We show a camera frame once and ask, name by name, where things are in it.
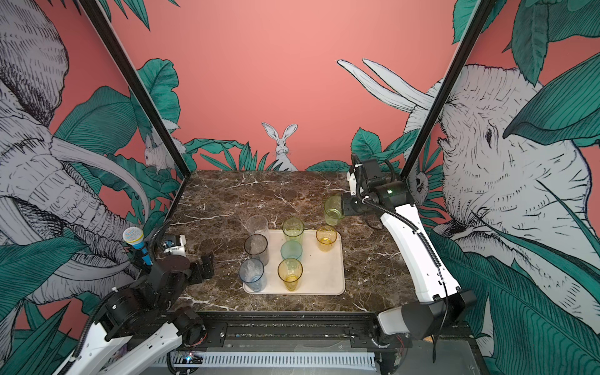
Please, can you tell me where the green lit circuit board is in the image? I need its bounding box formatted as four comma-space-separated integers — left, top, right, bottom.
172, 352, 204, 367

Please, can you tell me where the smoky grey tall tumbler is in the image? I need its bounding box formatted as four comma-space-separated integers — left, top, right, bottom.
244, 233, 270, 266

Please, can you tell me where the short amber tumbler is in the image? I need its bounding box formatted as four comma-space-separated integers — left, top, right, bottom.
316, 225, 338, 253

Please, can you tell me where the blue toy microphone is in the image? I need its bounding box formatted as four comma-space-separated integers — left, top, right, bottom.
123, 227, 153, 267

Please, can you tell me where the white plastic tray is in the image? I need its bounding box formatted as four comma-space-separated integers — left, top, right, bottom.
259, 230, 345, 296

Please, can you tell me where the black front mounting rail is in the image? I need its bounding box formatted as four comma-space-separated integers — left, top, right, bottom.
140, 311, 474, 353

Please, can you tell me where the tall green tumbler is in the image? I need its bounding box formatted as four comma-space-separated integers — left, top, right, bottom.
282, 217, 305, 244

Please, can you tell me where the white ribbed vent strip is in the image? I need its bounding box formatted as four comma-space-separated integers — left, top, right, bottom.
170, 352, 378, 371

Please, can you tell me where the clear tall plastic tumbler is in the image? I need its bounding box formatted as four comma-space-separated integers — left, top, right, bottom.
245, 215, 270, 238

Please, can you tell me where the black corner frame post right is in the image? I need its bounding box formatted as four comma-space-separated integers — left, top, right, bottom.
400, 0, 496, 181

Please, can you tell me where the black corner frame post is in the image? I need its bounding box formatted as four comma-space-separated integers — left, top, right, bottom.
400, 0, 496, 181
77, 0, 191, 179

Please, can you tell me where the tall amber tumbler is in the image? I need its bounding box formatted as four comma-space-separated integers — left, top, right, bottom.
277, 258, 304, 292

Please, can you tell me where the black corner frame post left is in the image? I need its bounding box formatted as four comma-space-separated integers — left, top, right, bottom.
77, 0, 191, 179

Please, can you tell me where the short green tumbler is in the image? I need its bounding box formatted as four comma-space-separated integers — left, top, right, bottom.
323, 195, 345, 227

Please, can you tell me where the black corrugated right cable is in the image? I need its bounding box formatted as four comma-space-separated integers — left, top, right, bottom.
348, 154, 451, 364

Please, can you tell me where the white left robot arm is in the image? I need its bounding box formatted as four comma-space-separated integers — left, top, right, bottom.
55, 254, 215, 374

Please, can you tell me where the pale blue tall tumbler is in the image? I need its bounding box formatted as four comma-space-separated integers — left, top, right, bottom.
238, 258, 267, 292

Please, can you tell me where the frosted teal textured tumbler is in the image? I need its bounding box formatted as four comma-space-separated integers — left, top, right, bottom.
281, 240, 303, 261

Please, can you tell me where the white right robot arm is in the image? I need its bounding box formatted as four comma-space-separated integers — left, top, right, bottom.
342, 174, 477, 339

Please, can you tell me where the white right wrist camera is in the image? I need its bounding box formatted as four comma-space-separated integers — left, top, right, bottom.
346, 158, 388, 195

